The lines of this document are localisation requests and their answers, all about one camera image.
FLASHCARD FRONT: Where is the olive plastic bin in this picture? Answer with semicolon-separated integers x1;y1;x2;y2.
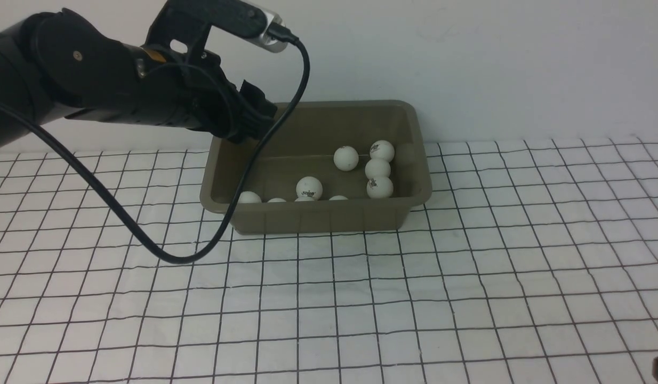
230;100;433;234

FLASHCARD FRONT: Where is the white ping-pong ball with logo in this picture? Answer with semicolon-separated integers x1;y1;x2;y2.
295;177;324;200
370;140;396;163

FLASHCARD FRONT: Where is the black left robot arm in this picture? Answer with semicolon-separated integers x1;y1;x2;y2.
0;1;286;143

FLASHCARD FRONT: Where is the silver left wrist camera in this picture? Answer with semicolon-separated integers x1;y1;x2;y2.
144;0;299;59

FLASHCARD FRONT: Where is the white grid tablecloth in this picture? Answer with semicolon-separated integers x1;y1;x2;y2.
0;138;658;383

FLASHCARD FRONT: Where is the black left camera cable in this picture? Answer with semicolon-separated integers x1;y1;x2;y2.
0;32;311;265

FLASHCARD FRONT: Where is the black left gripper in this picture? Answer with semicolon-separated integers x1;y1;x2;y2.
66;45;278;144

